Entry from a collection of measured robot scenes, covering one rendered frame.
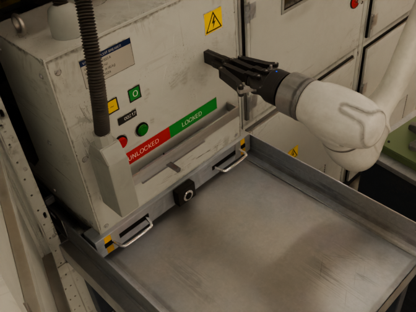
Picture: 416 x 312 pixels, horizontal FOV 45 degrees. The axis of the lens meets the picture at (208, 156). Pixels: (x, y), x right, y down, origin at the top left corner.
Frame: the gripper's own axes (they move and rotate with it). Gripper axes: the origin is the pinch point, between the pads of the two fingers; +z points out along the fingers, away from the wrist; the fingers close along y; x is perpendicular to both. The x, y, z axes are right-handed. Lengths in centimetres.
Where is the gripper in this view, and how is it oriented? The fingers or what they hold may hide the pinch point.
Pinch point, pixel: (216, 60)
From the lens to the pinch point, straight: 117.1
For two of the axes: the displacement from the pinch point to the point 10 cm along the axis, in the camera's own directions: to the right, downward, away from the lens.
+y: 7.1, -5.0, 5.0
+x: -0.8, -7.6, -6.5
